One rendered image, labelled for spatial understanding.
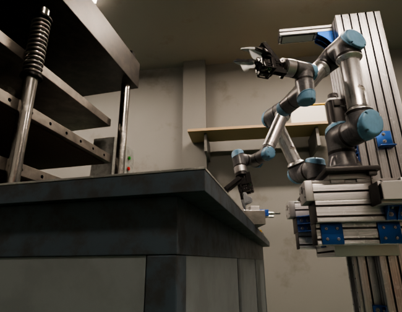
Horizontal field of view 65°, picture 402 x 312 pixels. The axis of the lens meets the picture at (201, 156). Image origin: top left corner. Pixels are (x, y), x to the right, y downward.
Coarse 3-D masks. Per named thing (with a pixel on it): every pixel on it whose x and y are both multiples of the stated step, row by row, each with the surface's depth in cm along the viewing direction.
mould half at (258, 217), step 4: (244, 212) 125; (248, 212) 125; (252, 212) 125; (256, 212) 125; (260, 212) 125; (264, 212) 125; (248, 216) 125; (252, 216) 125; (256, 216) 125; (260, 216) 125; (264, 216) 125; (252, 220) 124; (256, 220) 124; (260, 220) 124; (264, 220) 124; (256, 224) 124; (260, 224) 124; (264, 224) 125
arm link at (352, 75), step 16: (352, 32) 144; (336, 48) 147; (352, 48) 142; (336, 64) 150; (352, 64) 141; (352, 80) 139; (352, 96) 137; (352, 112) 134; (368, 112) 129; (352, 128) 133; (368, 128) 128; (352, 144) 138
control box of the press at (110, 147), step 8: (96, 144) 213; (104, 144) 212; (112, 144) 210; (112, 152) 208; (128, 152) 229; (112, 160) 206; (128, 160) 228; (96, 168) 207; (104, 168) 206; (112, 168) 205; (128, 168) 224
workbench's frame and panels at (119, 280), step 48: (0, 192) 57; (48, 192) 54; (96, 192) 52; (144, 192) 49; (192, 192) 48; (0, 240) 56; (48, 240) 53; (96, 240) 51; (144, 240) 49; (192, 240) 56; (240, 240) 116; (0, 288) 53; (48, 288) 51; (96, 288) 49; (144, 288) 47; (192, 288) 54; (240, 288) 105
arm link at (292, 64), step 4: (288, 60) 130; (292, 60) 130; (288, 64) 129; (292, 64) 129; (296, 64) 130; (288, 68) 129; (292, 68) 129; (296, 68) 130; (288, 72) 130; (292, 72) 131; (284, 76) 133; (288, 76) 133; (292, 76) 132
